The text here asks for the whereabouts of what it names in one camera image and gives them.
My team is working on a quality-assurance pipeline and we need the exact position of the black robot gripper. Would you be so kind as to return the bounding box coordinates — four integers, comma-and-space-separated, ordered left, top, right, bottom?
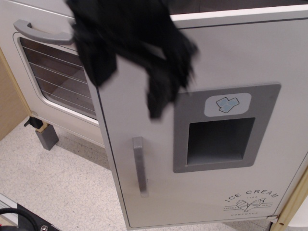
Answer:
66, 0, 197, 119

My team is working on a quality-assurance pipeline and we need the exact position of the white toy fridge door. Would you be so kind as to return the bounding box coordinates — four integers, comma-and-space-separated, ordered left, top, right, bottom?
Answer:
93, 0, 308, 230

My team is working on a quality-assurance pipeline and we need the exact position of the grey ice dispenser panel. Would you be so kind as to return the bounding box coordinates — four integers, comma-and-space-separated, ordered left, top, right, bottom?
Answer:
173, 83, 281, 173

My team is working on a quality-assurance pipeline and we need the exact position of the white toy oven door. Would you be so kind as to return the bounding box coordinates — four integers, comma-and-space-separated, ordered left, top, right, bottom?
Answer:
0, 0, 104, 146

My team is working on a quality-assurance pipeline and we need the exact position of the grey kitchen leg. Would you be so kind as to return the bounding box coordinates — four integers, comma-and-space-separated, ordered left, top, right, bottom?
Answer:
36, 125, 59, 151

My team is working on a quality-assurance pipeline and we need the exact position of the black clamp on leg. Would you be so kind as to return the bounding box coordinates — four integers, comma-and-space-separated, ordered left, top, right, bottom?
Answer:
24, 116, 43, 129

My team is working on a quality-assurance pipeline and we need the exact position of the grey fridge door handle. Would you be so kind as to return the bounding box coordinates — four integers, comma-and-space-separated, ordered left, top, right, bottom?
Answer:
132, 137, 149, 198

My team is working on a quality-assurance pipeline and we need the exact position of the grey oven door handle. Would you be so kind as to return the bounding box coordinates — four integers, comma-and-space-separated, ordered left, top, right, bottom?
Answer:
13, 19, 74, 45

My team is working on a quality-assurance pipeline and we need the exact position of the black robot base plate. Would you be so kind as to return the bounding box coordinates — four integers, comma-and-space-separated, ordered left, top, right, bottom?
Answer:
16, 202, 61, 231

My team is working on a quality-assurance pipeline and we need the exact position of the black and red cable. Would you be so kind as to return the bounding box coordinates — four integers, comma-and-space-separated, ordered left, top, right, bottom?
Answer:
0, 207, 34, 231

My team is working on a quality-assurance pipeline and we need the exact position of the wooden side post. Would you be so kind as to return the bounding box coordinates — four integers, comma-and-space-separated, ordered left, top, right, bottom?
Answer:
271, 168, 308, 231

